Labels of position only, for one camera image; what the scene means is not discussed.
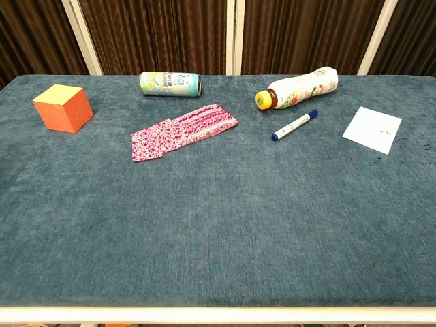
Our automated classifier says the pink patterned cloth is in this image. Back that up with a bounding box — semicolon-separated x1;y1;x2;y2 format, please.
136;104;240;158

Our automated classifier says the blue velvet tablecloth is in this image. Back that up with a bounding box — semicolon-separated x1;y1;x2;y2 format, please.
0;74;436;309

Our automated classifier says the white marker with blue cap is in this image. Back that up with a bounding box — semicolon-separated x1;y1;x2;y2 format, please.
270;108;320;142

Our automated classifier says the light blue printed can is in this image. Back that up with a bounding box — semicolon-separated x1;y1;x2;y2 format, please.
138;71;202;97

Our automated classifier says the white bottle with yellow cap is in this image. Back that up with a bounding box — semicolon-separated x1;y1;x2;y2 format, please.
255;66;339;111

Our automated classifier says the brown pleated curtain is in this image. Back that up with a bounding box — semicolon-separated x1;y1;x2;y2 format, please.
0;0;436;91

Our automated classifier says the white paper sheet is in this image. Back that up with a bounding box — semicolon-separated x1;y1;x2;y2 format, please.
341;106;403;156

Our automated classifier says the orange yellow cube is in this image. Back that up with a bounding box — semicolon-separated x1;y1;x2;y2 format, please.
32;84;95;134

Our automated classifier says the white frame post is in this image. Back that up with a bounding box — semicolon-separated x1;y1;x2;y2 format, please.
61;0;104;76
357;0;400;76
225;0;246;76

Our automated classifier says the white table edge rail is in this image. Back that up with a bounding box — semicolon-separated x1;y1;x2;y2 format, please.
0;306;436;325

